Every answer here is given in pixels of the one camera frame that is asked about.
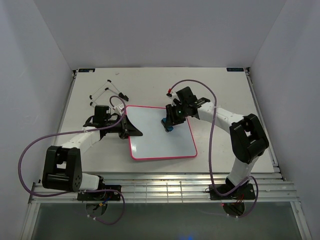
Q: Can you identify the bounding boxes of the blue bone-shaped eraser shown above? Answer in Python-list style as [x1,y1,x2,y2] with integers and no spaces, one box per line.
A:
[161,117,174,133]

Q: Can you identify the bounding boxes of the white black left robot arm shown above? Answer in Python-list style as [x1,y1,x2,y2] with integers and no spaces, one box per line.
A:
[42,104,143,200]

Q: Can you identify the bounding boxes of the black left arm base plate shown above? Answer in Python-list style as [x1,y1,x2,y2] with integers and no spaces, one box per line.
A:
[76,184,122,202]

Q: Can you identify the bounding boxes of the blue left corner label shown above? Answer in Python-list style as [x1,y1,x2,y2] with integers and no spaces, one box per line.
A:
[78,68,96,73]

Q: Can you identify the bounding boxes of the pink framed whiteboard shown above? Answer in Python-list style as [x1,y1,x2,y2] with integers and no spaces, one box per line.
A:
[126,105,198,161]

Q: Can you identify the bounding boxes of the blue corner label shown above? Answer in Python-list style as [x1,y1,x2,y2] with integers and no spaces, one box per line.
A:
[78,68,96,73]
[226,67,244,72]

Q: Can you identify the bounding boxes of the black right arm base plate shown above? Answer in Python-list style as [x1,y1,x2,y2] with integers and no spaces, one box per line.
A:
[204,183,259,218]

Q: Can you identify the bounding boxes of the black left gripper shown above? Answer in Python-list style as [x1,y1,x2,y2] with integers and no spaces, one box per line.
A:
[105,114,143,140]

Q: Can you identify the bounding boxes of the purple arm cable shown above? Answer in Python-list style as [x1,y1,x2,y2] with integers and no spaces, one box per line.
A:
[169,79,258,218]
[18,95,126,226]

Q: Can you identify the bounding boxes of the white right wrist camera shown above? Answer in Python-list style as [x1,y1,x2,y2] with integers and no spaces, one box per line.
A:
[166,88,181,106]

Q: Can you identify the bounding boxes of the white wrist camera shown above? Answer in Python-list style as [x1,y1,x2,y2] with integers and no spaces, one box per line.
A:
[113,103,125,116]
[166,88,181,106]

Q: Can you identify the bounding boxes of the black wire easel stand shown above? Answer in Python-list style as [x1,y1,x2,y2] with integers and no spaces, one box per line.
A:
[89,79,129,107]

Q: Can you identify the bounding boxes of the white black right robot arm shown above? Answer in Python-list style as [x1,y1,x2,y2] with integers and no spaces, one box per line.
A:
[161,86,270,199]

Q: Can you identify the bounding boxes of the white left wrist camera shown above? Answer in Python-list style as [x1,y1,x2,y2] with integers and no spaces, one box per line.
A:
[113,103,125,116]

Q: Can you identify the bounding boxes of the aluminium rail frame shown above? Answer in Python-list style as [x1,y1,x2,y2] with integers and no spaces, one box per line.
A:
[19,66,313,240]

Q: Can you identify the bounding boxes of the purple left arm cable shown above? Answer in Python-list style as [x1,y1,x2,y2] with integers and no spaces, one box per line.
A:
[18,95,126,226]

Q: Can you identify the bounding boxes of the blue right corner label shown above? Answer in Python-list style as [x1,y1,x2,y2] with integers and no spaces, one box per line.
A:
[226,67,244,72]

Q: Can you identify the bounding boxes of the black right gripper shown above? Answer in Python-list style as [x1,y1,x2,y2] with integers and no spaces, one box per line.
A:
[165,103,189,128]

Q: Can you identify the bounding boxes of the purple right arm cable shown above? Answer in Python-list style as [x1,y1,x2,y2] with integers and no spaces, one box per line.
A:
[169,79,258,218]

